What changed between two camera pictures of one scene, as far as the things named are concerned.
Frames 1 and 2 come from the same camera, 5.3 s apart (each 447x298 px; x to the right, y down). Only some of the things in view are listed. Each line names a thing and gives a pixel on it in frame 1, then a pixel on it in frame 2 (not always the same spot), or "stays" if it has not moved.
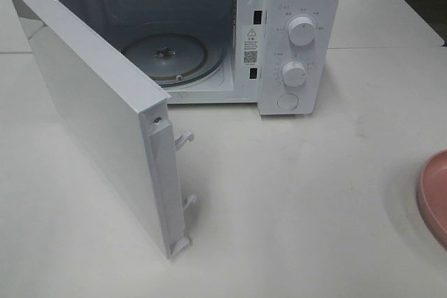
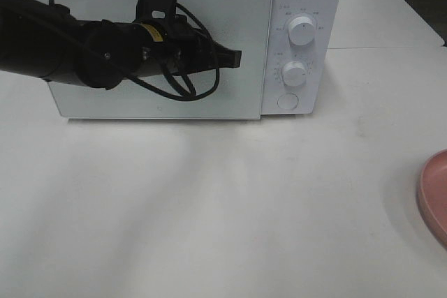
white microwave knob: x=293 y=73 stays
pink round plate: x=431 y=195 stays
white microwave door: x=126 y=107 → x=238 y=10
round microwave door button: x=288 y=101 stays
